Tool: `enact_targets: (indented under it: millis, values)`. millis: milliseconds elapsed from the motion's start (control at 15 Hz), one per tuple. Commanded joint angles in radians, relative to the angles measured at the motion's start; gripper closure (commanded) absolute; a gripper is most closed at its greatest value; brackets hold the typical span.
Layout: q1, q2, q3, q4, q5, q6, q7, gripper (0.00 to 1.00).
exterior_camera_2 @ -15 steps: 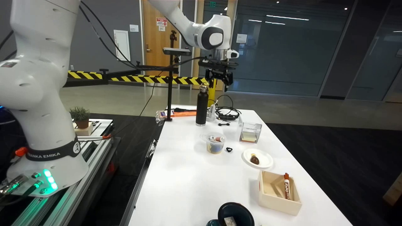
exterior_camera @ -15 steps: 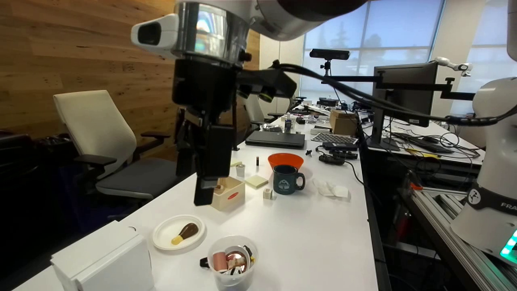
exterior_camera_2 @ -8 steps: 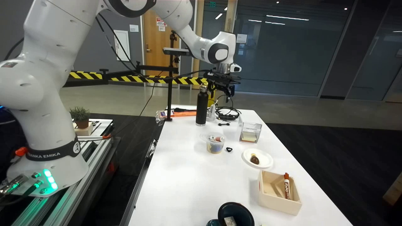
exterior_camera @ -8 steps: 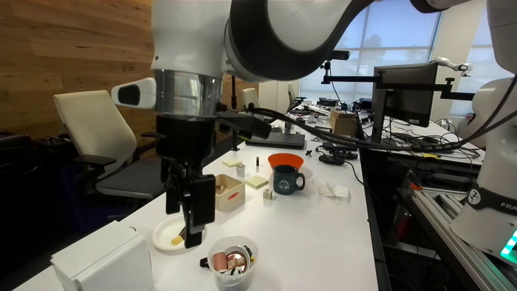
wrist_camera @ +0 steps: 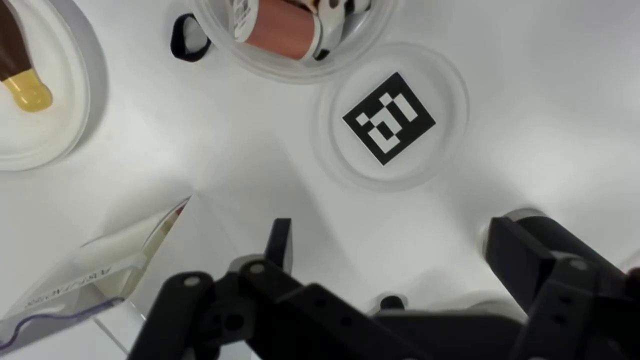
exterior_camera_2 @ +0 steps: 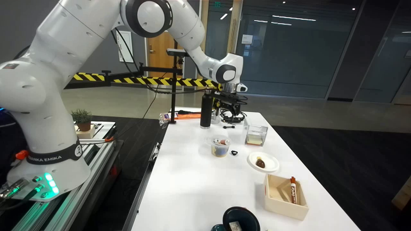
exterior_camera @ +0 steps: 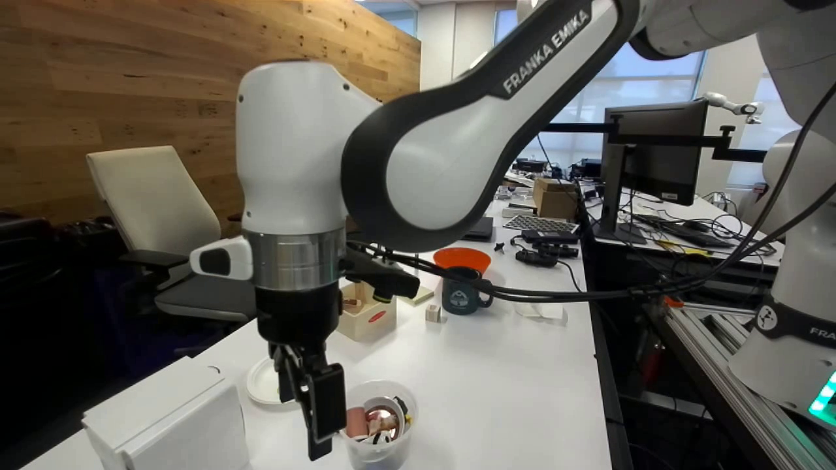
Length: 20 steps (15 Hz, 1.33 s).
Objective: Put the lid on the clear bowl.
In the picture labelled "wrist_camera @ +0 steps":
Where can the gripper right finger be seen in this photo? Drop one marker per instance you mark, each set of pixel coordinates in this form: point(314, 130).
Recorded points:
point(550, 260)

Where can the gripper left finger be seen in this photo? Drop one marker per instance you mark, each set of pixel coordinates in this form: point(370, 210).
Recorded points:
point(280, 300)

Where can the clear lid with black marker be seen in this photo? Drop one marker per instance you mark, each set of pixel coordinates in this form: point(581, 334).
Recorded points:
point(390, 117)

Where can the clear plastic bowl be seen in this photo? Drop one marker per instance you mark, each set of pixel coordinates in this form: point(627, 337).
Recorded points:
point(295, 45)

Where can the clear plastic box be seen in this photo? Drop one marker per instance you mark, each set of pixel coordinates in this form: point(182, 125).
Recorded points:
point(85, 280)

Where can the pink thread spool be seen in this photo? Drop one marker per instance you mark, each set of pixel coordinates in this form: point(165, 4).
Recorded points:
point(280, 27)

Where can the black and white cloth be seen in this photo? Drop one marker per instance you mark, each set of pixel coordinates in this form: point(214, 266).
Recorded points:
point(340, 12)

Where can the white plate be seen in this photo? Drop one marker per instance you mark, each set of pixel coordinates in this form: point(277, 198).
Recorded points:
point(37, 100)

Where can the brown and yellow toy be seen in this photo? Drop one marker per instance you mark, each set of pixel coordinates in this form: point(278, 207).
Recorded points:
point(17, 60)

